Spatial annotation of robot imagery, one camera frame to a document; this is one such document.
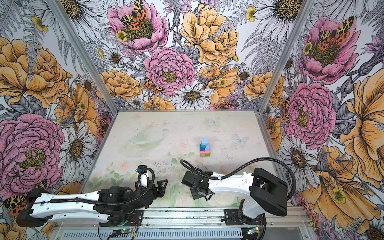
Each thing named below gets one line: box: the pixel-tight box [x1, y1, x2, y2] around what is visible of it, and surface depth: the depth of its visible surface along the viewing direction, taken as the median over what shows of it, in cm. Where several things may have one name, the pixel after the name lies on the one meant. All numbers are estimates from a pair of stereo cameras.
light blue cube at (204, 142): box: [201, 138, 208, 146], surface depth 91 cm
